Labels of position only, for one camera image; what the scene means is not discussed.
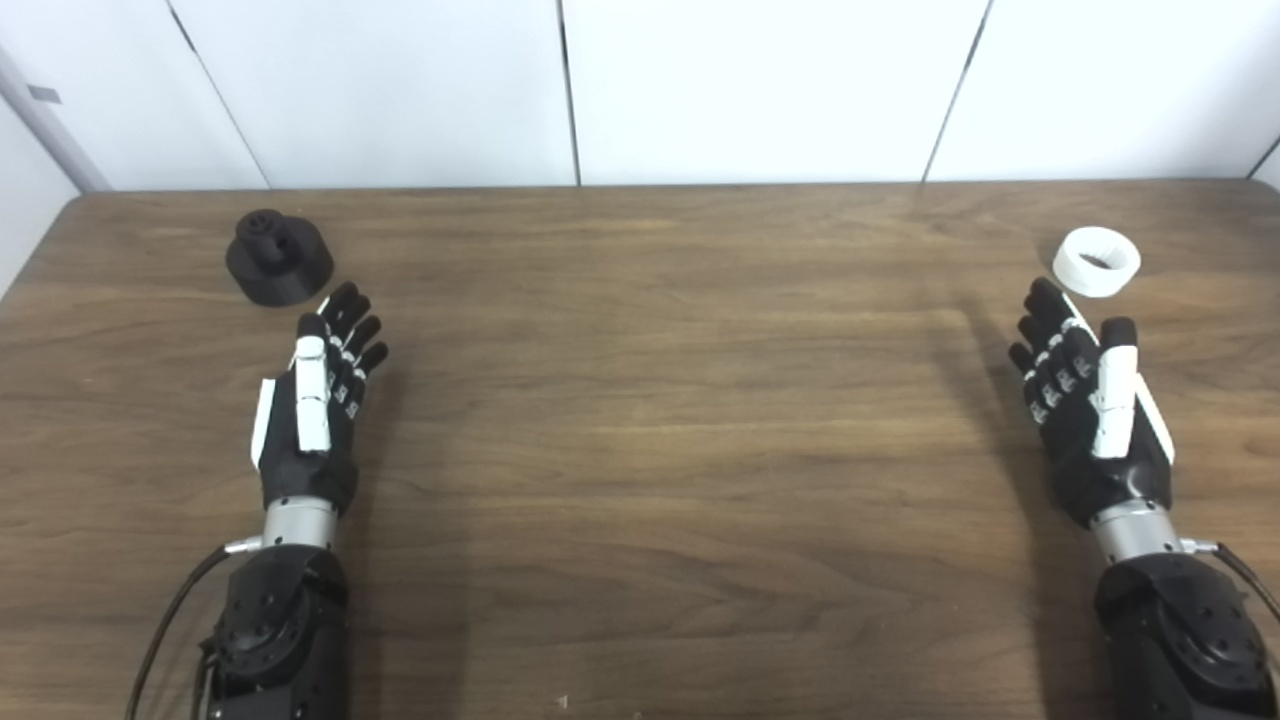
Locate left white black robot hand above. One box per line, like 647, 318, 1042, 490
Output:
250, 282, 390, 516

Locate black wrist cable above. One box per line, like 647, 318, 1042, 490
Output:
125, 538, 265, 720
1180, 539, 1280, 623

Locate white toothed plastic ring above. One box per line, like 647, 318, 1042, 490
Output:
1052, 226, 1142, 298

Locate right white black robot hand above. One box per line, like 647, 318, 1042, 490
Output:
1008, 277, 1176, 528

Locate grey wall corner post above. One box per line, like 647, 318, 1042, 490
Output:
0, 45, 113, 193

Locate round black plastic part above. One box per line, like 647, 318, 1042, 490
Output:
225, 208, 334, 307

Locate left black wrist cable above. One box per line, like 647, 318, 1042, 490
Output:
125, 538, 265, 720

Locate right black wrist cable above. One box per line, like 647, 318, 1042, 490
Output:
1180, 539, 1280, 623

